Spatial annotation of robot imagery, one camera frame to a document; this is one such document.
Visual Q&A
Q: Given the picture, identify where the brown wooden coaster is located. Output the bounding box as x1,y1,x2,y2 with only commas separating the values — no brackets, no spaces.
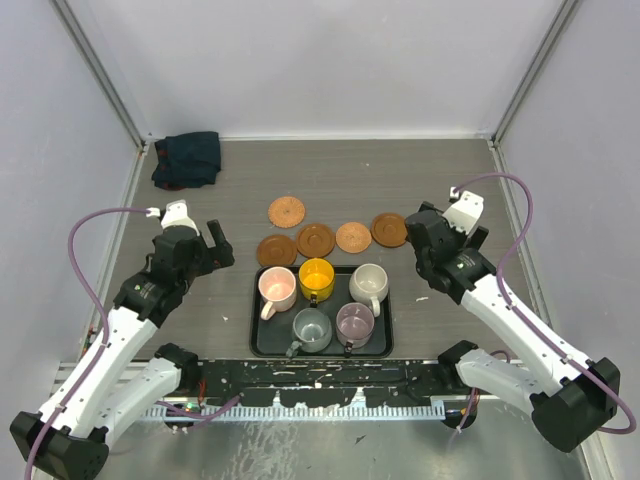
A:
256,235,297,267
370,212,407,248
296,223,335,258

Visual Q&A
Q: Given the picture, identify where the pink ceramic mug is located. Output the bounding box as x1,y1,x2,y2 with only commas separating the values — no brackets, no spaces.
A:
258,266,297,321

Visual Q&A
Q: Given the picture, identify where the woven rattan coaster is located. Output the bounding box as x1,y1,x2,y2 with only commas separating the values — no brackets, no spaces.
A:
268,196,306,229
336,222,372,254

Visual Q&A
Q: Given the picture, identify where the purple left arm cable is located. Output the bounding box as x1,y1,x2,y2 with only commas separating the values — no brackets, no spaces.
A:
25,206,241,480

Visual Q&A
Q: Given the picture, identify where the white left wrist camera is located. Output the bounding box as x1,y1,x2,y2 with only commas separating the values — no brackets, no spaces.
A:
145,200,200,235

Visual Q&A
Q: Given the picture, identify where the white slotted cable duct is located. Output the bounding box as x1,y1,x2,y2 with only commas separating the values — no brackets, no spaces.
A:
134,402,446,422

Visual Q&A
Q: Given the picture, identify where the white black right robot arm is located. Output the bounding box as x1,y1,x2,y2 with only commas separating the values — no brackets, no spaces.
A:
405,201,620,453

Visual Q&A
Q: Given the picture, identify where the dark blue folded cloth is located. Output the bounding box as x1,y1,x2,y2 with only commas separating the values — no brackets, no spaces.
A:
152,131,222,191

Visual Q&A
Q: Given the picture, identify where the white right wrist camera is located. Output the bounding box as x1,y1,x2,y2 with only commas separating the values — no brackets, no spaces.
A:
442,187,484,236

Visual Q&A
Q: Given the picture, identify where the grey ceramic mug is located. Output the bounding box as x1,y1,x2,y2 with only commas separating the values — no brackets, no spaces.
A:
286,308,333,358

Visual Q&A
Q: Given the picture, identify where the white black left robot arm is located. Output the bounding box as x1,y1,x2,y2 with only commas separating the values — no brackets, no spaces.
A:
10,220,234,479

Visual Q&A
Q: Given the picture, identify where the black mounting base plate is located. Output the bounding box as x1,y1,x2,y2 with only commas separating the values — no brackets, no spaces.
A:
142,357,499,409

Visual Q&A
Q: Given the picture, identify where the yellow ceramic mug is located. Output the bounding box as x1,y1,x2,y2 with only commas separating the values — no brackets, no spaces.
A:
298,258,335,308

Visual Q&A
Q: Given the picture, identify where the mauve ceramic mug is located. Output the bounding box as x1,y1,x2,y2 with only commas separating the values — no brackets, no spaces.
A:
335,302,375,356

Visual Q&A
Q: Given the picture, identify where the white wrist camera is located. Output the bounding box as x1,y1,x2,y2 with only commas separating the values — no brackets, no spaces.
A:
145,200,200,235
442,187,484,236

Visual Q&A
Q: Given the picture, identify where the cream ceramic mug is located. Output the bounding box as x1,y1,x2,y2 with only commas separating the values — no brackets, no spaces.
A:
349,263,389,318

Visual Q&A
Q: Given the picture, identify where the black plastic tray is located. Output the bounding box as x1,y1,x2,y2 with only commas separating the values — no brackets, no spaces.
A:
250,265,394,359

